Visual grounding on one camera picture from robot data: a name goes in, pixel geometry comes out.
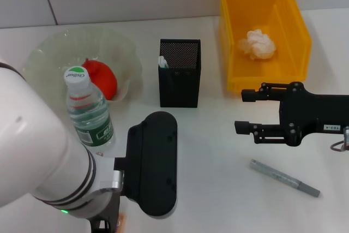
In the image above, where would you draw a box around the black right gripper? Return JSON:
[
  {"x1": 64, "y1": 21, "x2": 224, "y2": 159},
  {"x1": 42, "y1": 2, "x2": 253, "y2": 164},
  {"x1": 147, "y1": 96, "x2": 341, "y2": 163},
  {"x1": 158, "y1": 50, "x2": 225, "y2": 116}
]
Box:
[{"x1": 234, "y1": 81, "x2": 349, "y2": 147}]

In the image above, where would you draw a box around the clear wavy glass fruit plate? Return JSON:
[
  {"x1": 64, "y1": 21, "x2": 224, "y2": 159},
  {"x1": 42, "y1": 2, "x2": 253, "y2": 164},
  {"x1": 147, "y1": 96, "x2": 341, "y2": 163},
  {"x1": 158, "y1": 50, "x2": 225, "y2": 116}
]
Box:
[{"x1": 23, "y1": 27, "x2": 145, "y2": 103}]

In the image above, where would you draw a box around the small tan wrapped candy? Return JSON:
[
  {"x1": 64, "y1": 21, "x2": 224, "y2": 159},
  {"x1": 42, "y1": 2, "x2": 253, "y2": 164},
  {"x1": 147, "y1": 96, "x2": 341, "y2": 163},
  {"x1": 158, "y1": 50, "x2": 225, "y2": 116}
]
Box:
[{"x1": 117, "y1": 212, "x2": 128, "y2": 233}]

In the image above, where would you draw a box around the yellow plastic bin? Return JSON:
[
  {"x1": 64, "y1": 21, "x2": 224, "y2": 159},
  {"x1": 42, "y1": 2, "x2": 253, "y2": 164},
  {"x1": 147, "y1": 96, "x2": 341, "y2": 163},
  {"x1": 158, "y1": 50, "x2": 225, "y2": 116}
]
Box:
[{"x1": 218, "y1": 0, "x2": 313, "y2": 93}]

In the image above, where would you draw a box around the clear green-label water bottle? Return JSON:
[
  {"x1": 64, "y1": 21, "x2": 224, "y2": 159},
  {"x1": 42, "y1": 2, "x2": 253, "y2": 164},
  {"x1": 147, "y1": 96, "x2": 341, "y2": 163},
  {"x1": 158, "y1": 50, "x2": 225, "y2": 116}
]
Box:
[{"x1": 64, "y1": 65, "x2": 116, "y2": 148}]

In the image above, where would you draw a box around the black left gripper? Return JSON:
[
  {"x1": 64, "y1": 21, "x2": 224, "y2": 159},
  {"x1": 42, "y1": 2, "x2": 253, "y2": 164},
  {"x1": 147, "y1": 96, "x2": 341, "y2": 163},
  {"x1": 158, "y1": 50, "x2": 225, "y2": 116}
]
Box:
[{"x1": 89, "y1": 208, "x2": 122, "y2": 233}]

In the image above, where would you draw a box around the grey marker pen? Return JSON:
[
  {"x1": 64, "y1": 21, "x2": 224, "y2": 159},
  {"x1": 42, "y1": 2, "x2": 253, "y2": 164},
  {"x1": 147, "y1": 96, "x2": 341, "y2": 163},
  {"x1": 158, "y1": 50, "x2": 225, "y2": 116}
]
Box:
[{"x1": 249, "y1": 158, "x2": 321, "y2": 199}]

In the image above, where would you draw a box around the black mesh pen holder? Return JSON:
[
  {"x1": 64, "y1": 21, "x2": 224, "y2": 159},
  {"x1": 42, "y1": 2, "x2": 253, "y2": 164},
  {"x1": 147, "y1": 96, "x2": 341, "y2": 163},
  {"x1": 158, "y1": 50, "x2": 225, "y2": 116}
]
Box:
[{"x1": 158, "y1": 38, "x2": 202, "y2": 109}]

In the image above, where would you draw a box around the white paper ball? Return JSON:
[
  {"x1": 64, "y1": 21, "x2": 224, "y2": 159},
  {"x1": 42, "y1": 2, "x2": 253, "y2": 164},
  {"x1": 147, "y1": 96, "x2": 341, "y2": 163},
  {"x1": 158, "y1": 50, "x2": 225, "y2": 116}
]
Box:
[{"x1": 238, "y1": 28, "x2": 276, "y2": 61}]

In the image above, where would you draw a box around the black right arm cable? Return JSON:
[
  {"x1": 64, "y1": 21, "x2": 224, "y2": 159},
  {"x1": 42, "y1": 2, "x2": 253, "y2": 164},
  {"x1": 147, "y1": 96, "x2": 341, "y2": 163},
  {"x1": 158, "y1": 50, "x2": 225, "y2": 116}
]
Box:
[{"x1": 330, "y1": 141, "x2": 346, "y2": 152}]

